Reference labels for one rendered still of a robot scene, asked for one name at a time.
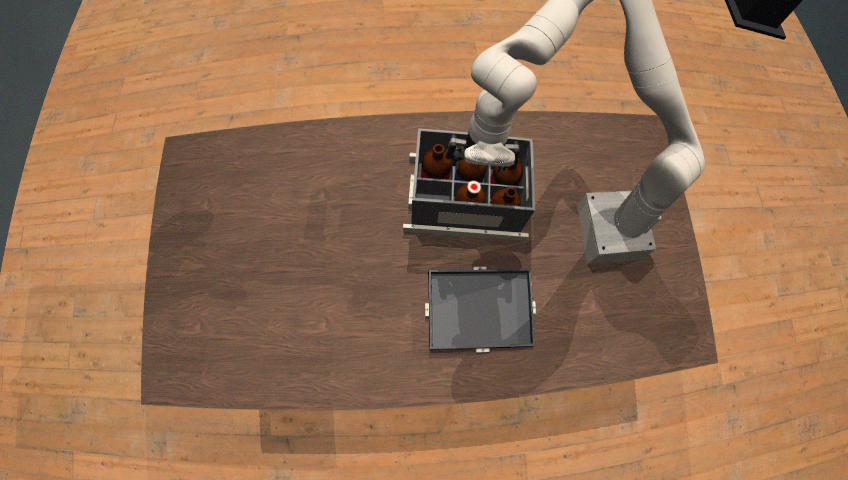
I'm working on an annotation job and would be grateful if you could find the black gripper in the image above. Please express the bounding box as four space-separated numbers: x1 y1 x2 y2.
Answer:
445 131 519 173

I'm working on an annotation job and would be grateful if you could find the cream flat bar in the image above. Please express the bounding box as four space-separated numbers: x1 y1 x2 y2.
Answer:
403 153 529 353

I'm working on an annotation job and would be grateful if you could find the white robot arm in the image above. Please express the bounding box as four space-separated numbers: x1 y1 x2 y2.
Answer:
464 0 705 238

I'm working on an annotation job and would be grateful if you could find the dark grey divided crate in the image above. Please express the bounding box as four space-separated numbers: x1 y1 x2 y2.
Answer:
412 128 535 233

